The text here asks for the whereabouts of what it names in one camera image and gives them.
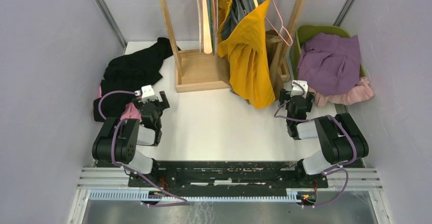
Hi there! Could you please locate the yellow garment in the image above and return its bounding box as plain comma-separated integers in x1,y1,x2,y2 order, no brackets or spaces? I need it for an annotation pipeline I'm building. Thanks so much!
217,0,275,109

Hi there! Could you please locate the pink wire hanger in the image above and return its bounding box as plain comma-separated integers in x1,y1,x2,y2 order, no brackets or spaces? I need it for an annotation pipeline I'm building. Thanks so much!
210,0,217,55
265,0,293,47

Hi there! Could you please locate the tan pleated skirt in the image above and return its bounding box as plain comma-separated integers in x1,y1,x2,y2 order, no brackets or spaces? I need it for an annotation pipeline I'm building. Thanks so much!
265,30,291,100

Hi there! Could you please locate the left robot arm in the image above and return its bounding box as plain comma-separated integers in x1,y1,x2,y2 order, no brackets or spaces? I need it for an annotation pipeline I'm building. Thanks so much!
92,86,170,187

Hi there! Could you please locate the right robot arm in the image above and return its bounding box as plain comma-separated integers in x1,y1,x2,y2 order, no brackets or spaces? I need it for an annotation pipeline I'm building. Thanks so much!
278,89,369,187

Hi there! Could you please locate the wooden hanger rack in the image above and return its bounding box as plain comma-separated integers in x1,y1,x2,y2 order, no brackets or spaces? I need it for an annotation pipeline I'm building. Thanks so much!
152,0,314,93

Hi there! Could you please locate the beige wooden hanger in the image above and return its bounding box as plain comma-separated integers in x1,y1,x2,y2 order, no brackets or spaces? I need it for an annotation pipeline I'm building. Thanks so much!
197,0,213,54

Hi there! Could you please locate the green plastic hanger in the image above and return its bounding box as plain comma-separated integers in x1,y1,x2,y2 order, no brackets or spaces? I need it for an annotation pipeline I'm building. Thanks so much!
207,0,214,45

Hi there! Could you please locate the black garment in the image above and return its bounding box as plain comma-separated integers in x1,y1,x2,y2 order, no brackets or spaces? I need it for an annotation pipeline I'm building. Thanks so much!
93,37,181,123

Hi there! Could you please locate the purple garment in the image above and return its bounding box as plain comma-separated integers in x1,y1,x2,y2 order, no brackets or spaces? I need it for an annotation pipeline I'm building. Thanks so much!
297,33,361,96

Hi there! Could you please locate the light pink ruffled garment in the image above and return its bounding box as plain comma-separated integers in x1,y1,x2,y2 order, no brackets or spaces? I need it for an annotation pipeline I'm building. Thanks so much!
308,77,374,107

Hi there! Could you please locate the green plastic bin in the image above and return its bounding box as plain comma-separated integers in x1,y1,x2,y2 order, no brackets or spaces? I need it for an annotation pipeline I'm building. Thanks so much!
289,24,362,79

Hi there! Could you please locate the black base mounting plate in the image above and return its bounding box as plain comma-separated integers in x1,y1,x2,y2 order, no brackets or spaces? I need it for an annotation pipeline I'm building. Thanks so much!
147,160,329,197

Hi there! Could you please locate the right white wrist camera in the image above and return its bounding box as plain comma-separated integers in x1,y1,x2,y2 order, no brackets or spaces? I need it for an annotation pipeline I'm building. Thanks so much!
290,80,308,98

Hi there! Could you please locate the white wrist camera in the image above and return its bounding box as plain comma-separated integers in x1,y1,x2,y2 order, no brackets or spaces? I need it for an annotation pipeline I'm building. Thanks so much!
290,80,308,98
134,85,159,103

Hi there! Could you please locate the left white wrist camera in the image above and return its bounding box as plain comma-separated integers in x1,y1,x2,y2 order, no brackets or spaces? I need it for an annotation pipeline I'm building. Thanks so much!
134,85,159,103

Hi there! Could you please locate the aluminium frame rail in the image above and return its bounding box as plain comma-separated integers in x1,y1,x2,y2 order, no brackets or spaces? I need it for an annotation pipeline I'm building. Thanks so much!
67,167,393,223

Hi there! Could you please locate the blue wire hanger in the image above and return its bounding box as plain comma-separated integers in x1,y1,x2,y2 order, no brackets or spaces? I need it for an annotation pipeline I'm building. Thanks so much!
214,0,219,51

